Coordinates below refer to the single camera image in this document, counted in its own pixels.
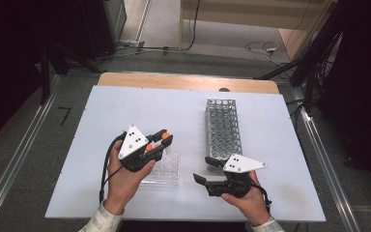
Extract grey power strip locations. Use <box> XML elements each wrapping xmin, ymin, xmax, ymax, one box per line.
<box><xmin>117</xmin><ymin>40</ymin><xmax>147</xmax><ymax>50</ymax></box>

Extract white floor cable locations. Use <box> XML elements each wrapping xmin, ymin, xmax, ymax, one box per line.
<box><xmin>243</xmin><ymin>40</ymin><xmax>283</xmax><ymax>66</ymax></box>

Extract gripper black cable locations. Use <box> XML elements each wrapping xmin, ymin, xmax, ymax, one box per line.
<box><xmin>99</xmin><ymin>130</ymin><xmax>128</xmax><ymax>205</ymax></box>
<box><xmin>246</xmin><ymin>178</ymin><xmax>273</xmax><ymax>215</ymax></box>

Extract person's right hand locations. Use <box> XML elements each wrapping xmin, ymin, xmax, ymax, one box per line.
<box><xmin>220</xmin><ymin>170</ymin><xmax>272</xmax><ymax>227</ymax></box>

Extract aluminium floor rail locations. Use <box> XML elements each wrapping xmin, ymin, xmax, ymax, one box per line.
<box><xmin>0</xmin><ymin>74</ymin><xmax>63</xmax><ymax>228</ymax></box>
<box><xmin>298</xmin><ymin>105</ymin><xmax>362</xmax><ymax>232</ymax></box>

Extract metal test tube rack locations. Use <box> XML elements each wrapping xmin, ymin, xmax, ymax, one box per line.
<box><xmin>204</xmin><ymin>98</ymin><xmax>243</xmax><ymax>162</ymax></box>

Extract black curtain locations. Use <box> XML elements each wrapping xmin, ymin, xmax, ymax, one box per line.
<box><xmin>315</xmin><ymin>0</ymin><xmax>371</xmax><ymax>194</ymax></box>

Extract wooden table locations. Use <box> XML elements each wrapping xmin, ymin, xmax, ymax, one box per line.
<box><xmin>97</xmin><ymin>72</ymin><xmax>281</xmax><ymax>96</ymax></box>

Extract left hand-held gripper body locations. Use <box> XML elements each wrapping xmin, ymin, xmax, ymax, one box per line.
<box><xmin>118</xmin><ymin>125</ymin><xmax>163</xmax><ymax>173</ymax></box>

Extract black equipment cabinet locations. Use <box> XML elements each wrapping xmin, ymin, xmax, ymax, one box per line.
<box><xmin>78</xmin><ymin>0</ymin><xmax>128</xmax><ymax>62</ymax></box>

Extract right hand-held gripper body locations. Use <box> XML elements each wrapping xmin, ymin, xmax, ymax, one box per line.
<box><xmin>206</xmin><ymin>154</ymin><xmax>268</xmax><ymax>198</ymax></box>

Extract clear plastic well plate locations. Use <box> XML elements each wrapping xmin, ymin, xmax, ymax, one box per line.
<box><xmin>140</xmin><ymin>149</ymin><xmax>182</xmax><ymax>187</ymax></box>

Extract beige wooden cabinet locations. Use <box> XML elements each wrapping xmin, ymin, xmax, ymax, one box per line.
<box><xmin>179</xmin><ymin>0</ymin><xmax>340</xmax><ymax>62</ymax></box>

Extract person's left hand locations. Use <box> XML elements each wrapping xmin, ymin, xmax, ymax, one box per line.
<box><xmin>104</xmin><ymin>139</ymin><xmax>157</xmax><ymax>216</ymax></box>

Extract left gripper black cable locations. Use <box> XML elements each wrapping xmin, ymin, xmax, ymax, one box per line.
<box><xmin>99</xmin><ymin>130</ymin><xmax>128</xmax><ymax>205</ymax></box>

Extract black hanging cable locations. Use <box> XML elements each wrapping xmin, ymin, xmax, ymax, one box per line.
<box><xmin>186</xmin><ymin>0</ymin><xmax>202</xmax><ymax>52</ymax></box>

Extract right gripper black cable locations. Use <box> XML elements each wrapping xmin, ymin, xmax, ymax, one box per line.
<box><xmin>246</xmin><ymin>178</ymin><xmax>273</xmax><ymax>215</ymax></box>

